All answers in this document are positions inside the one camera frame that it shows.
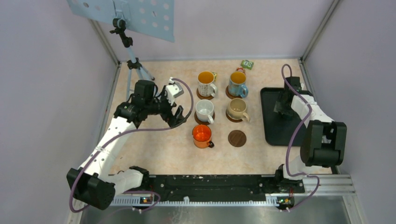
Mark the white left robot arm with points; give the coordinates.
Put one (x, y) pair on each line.
(91, 183)

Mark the yellow owl toy block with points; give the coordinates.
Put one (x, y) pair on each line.
(214, 76)

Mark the white ceramic mug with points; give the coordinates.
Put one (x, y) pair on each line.
(205, 111)

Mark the black serving tray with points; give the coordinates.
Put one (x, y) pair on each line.
(278, 128)

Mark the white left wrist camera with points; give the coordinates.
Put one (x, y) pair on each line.
(173, 90)

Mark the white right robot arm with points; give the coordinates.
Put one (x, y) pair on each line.
(324, 140)

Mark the blue mug yellow inside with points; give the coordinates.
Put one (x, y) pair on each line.
(237, 84)

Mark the patterned white mug yellow inside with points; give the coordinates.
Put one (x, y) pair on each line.
(206, 84)

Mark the dark walnut wood coaster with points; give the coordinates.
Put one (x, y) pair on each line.
(237, 138)

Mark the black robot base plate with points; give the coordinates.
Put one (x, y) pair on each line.
(219, 188)

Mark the beige ceramic mug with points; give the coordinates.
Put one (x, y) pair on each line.
(237, 110)

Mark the red owl toy block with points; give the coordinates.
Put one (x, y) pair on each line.
(241, 70)

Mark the orange glass cup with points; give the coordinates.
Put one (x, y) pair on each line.
(202, 136)

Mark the light blue tripod stand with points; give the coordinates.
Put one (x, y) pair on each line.
(134, 62)

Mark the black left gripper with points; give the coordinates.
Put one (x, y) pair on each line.
(172, 120)

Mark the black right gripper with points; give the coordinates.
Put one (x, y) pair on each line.
(279, 107)

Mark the light blue perforated board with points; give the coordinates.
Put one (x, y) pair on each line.
(149, 17)

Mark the green owl toy block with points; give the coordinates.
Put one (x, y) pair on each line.
(246, 64)

